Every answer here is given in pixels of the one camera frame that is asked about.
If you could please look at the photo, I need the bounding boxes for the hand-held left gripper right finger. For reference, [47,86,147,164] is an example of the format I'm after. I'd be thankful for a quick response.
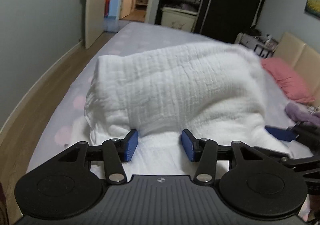
[181,129,263,185]

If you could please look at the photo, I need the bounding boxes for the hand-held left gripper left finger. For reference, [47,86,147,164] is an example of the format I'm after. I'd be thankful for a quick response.
[57,129,139,185]

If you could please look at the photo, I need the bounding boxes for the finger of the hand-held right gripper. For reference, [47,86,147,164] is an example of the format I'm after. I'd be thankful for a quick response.
[265,121,320,144]
[254,147,320,173]

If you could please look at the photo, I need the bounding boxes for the white textured garment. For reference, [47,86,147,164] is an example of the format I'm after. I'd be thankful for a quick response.
[70,43,297,175]

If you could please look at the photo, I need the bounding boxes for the purple fuzzy cloth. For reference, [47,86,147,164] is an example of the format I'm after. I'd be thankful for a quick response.
[285,103,320,125]

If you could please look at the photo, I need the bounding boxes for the pink pillow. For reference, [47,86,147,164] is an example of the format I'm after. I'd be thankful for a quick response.
[261,57,315,103]

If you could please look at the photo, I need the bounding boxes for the beige padded headboard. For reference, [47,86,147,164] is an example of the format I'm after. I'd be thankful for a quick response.
[272,31,320,102]

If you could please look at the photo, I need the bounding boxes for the cluttered nightstand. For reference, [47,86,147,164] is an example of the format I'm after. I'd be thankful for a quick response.
[235,29,278,59]

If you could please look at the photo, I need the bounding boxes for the bed with pink dotted sheet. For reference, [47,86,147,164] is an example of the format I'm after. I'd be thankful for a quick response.
[26,21,320,173]

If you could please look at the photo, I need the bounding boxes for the white drawer chest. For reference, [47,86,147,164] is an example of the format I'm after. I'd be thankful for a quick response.
[161,6,197,32]

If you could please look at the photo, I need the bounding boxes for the black wardrobe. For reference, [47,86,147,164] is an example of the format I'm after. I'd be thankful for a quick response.
[155,0,273,38]

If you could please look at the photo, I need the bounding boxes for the white room door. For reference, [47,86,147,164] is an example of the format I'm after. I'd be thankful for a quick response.
[84,0,104,49]

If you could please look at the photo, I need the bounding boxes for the framed wall picture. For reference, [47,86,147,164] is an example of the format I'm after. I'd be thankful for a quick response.
[304,0,320,19]

